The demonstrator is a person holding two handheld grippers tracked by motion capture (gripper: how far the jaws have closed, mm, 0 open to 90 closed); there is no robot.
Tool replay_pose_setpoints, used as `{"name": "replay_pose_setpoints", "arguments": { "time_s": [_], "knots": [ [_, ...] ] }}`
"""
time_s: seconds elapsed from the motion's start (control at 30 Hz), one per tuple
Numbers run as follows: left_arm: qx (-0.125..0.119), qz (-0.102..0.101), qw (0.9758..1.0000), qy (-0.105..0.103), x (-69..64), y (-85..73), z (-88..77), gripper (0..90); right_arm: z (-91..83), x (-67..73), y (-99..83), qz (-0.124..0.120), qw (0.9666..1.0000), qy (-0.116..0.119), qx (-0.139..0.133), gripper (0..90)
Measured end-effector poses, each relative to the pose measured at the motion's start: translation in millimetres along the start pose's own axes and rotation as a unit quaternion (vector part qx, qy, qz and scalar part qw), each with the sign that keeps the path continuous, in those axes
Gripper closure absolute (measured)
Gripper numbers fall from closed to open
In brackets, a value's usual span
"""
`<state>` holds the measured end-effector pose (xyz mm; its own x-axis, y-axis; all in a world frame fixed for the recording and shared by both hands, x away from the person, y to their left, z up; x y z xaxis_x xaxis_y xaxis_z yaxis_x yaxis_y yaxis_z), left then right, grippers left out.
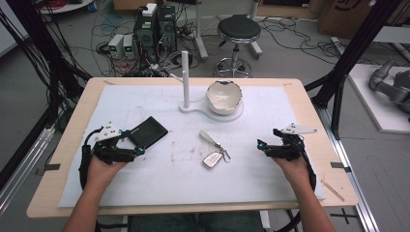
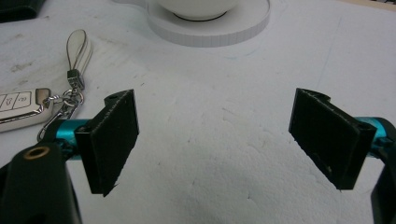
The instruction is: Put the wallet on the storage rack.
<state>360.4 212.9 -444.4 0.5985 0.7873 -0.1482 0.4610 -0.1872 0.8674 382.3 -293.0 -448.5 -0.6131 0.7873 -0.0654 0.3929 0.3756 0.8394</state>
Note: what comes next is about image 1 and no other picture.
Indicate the white eggshell-shaped bowl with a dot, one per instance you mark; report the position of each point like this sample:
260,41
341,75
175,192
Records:
224,96

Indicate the white platform board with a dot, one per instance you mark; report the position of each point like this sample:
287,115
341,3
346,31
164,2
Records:
370,109

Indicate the black metal frame post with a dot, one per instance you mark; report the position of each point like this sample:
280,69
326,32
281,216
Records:
351,54
42,42

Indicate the white box device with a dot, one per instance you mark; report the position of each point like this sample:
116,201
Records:
149,9

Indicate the black computer tower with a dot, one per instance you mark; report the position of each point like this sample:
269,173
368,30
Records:
167,27
145,38

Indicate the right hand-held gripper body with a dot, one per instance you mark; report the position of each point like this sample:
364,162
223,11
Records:
290,145

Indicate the grey power supply unit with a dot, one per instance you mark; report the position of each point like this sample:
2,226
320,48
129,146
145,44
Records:
116,45
129,46

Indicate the thin wooden stick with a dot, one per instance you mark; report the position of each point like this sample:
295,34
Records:
333,190

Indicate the black tape strip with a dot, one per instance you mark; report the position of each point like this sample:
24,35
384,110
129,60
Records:
48,168
340,167

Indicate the cardboard box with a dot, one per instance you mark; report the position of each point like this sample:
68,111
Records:
345,17

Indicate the black round stool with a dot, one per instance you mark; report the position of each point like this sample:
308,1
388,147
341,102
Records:
239,30

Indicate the white stand with post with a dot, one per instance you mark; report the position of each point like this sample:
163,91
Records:
185,80

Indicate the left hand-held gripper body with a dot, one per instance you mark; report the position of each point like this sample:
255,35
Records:
108,146

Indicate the person's right hand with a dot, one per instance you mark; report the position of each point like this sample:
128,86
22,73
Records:
293,170

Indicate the white metal table leg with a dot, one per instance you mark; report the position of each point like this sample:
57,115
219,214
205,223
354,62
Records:
199,32

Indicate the black wallet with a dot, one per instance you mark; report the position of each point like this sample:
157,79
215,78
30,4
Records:
149,132

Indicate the black tape cross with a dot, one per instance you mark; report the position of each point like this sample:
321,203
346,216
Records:
344,216

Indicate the aluminium rail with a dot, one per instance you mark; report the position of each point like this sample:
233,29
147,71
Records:
22,170
351,180

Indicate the person's left hand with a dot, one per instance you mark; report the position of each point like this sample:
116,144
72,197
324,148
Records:
103,170

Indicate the white foam mat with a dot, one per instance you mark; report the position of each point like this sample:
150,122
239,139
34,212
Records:
180,180

